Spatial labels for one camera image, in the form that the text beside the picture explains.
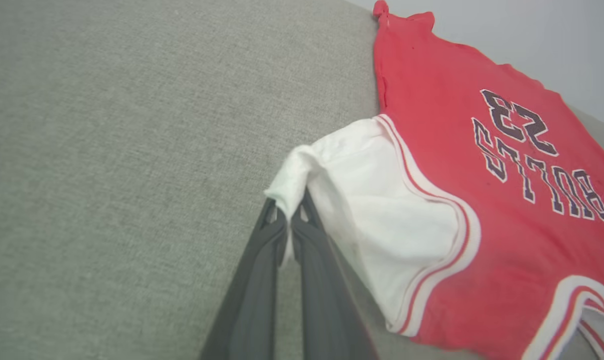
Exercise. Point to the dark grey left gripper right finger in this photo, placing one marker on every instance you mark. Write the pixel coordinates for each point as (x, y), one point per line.
(327, 310)

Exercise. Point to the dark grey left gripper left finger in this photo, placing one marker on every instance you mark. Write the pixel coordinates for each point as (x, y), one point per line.
(247, 310)

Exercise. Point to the grey fabric sofa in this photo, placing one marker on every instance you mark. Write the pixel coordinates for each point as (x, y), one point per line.
(107, 175)

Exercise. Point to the red and white basketball jersey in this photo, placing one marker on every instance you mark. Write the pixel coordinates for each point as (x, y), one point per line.
(432, 100)

